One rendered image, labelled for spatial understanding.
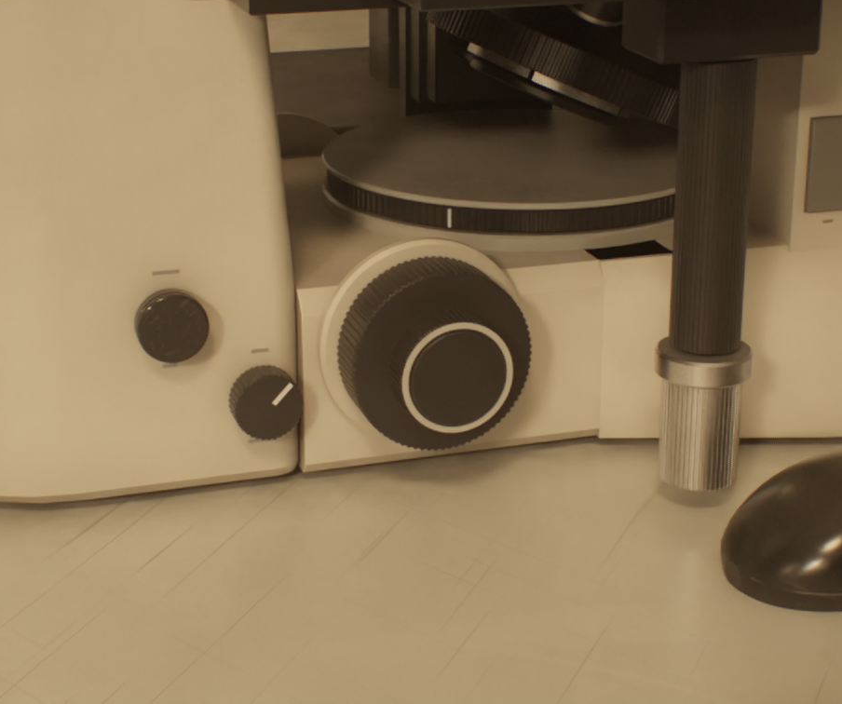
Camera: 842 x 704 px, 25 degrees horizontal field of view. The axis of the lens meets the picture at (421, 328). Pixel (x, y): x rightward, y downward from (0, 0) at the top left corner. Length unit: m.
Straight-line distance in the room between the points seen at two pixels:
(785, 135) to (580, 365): 0.11
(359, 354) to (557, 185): 0.13
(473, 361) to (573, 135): 0.19
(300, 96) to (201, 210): 0.62
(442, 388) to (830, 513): 0.13
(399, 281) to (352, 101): 0.61
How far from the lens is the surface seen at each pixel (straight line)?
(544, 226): 0.68
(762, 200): 0.72
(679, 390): 0.63
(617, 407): 0.69
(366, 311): 0.62
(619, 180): 0.71
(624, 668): 0.55
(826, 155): 0.70
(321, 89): 1.26
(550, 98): 0.72
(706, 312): 0.62
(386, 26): 1.26
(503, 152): 0.75
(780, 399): 0.70
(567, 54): 0.70
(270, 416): 0.63
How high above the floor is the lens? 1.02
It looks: 19 degrees down
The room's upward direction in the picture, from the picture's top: straight up
